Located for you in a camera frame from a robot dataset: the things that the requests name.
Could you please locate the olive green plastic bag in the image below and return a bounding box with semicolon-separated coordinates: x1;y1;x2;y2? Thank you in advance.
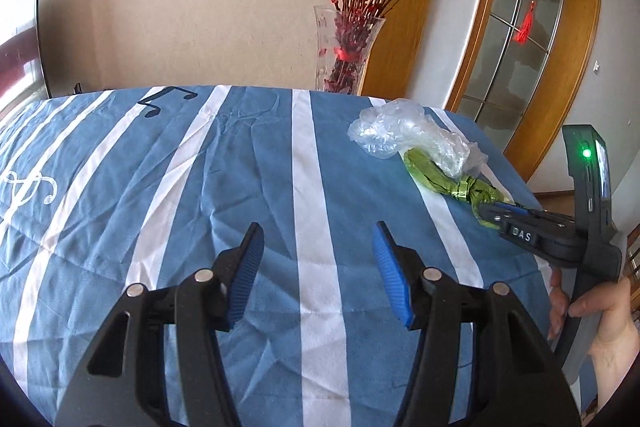
402;147;513;229

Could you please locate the person right hand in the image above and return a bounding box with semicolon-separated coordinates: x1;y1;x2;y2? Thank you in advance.
548;267;639;412

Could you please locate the clear plastic bag rear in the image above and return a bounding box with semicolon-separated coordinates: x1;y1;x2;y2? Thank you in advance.
347;98;488;179

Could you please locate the blue white striped tablecloth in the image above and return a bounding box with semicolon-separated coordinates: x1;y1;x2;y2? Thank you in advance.
0;84;599;427

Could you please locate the clear glass vase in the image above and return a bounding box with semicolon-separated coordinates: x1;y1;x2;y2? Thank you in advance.
314;5;385;95

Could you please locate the frosted glass sliding door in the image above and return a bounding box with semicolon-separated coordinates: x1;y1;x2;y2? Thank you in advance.
458;0;564;150

